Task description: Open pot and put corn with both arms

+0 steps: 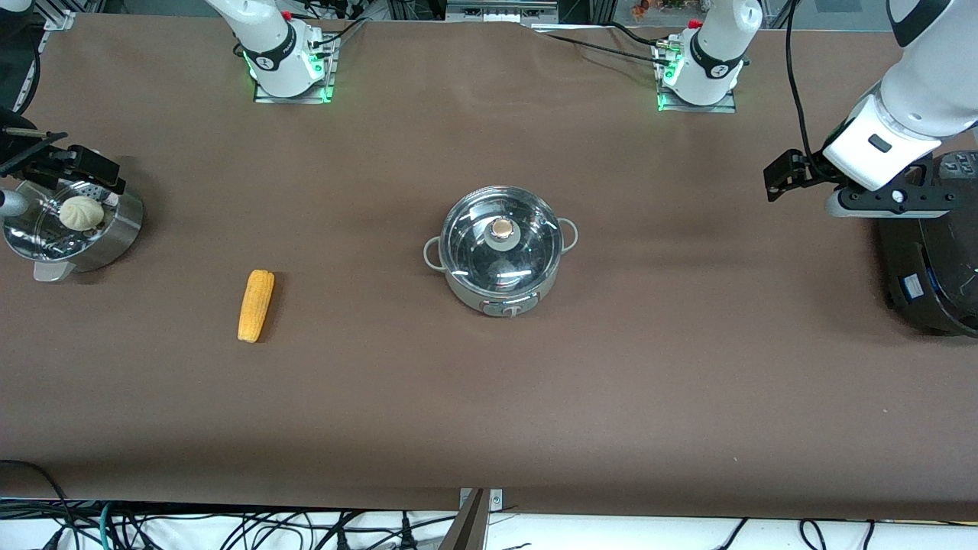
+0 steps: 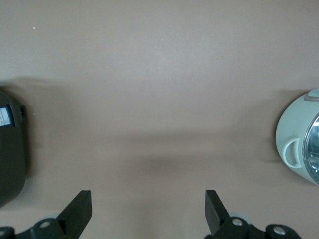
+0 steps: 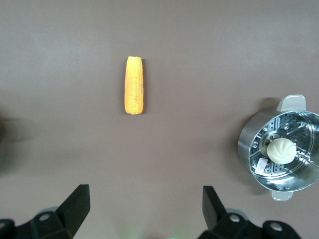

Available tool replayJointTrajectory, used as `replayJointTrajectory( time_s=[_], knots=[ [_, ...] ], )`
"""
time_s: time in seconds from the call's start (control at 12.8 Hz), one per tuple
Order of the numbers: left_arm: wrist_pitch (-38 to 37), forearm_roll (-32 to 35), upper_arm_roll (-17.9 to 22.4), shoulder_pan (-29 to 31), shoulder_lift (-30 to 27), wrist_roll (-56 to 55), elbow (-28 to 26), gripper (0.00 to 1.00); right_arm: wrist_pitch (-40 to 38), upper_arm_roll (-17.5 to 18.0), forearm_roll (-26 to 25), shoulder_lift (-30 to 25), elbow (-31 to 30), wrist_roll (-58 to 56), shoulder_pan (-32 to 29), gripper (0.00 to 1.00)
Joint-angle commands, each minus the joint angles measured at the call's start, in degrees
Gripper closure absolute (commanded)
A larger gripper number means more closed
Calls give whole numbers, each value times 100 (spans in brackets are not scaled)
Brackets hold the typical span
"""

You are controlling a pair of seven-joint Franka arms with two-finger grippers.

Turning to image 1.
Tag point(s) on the glass pot lid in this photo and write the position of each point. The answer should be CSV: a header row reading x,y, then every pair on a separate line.
x,y
474,252

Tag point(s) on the aluminium frame profile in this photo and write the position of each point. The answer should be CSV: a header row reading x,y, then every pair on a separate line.
x,y
59,14

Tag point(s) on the black rice cooker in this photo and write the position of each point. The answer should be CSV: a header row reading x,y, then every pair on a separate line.
x,y
932,267

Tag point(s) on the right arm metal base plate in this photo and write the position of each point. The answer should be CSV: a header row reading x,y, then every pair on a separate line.
x,y
330,76

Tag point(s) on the stainless steel cooking pot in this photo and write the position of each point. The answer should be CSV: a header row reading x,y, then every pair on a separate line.
x,y
500,302

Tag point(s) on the steel steamer pot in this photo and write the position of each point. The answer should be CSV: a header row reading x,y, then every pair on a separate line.
x,y
114,229

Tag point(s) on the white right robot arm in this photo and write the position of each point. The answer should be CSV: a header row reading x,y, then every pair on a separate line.
x,y
275,46

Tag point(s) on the yellow corn cob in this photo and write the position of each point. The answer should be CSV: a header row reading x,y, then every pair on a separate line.
x,y
256,305

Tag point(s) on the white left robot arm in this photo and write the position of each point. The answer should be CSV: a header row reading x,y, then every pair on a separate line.
x,y
932,84

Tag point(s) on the grey equipment box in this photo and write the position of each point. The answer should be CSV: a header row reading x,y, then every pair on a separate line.
x,y
500,9

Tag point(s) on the white steamed bun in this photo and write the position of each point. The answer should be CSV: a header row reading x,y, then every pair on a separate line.
x,y
81,213

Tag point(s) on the metal table edge bracket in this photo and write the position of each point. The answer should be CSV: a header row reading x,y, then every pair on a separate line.
x,y
495,498

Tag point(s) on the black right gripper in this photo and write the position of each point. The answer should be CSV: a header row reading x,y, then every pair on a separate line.
x,y
32,159

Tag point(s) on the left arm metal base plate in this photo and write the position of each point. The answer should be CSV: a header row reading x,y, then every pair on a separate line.
x,y
730,105

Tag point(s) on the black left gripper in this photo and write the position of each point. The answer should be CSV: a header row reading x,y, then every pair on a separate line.
x,y
814,169

